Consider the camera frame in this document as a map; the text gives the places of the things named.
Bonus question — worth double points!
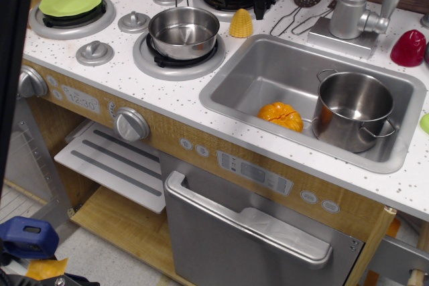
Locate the yellow toy corn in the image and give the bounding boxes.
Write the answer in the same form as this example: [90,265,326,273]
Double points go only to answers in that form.
[229,9,253,38]

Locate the back right stove burner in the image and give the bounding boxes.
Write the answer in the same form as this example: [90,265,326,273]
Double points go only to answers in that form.
[192,0,269,23]

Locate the stove burner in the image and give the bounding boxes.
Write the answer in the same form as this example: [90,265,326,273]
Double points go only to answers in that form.
[132,32,226,81]
[192,0,269,23]
[29,0,115,40]

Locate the small steel pan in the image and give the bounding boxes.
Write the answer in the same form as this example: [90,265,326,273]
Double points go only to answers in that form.
[148,5,220,60]

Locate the front right stove burner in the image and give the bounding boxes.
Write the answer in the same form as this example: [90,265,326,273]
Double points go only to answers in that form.
[132,32,226,81]

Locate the front left stove burner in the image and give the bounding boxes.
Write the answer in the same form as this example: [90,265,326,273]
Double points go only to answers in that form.
[29,0,115,40]

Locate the metal slotted skimmer spoon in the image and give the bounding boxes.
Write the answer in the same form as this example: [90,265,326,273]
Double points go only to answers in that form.
[269,0,321,37]

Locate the silver sink basin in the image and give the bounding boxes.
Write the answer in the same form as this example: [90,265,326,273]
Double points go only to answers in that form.
[200,35,427,173]

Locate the silver toy faucet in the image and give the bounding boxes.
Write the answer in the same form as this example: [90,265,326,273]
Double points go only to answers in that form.
[307,0,400,59]

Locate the orange toy pumpkin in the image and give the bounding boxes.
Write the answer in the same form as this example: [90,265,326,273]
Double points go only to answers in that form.
[257,102,304,133]

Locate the large steel pot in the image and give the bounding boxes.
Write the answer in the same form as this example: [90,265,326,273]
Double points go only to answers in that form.
[312,69,397,153]

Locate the red toy pepper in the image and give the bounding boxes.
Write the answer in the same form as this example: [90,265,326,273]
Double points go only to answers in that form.
[390,29,426,67]

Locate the silver oven dial knob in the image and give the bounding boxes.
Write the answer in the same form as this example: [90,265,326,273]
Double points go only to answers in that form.
[113,106,150,142]
[17,65,48,98]

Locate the green plastic plate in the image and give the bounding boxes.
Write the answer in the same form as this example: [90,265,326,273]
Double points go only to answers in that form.
[39,0,102,17]

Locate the green toy item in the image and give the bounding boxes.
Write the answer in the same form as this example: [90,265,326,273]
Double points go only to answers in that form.
[419,113,429,139]

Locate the white oven rack shelf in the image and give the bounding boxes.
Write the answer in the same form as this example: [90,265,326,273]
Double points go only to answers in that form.
[54,121,166,214]

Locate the silver dishwasher door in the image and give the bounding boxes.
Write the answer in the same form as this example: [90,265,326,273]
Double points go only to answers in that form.
[160,153,363,285]

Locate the open grey oven door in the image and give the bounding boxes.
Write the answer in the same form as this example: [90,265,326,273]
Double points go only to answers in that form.
[1,98,72,228]

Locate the blue clamp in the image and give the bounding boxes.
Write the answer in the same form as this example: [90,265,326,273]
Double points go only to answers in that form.
[1,216,59,259]

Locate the metal wire utensil handle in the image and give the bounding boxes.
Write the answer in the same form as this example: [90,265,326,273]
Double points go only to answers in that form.
[291,0,338,35]

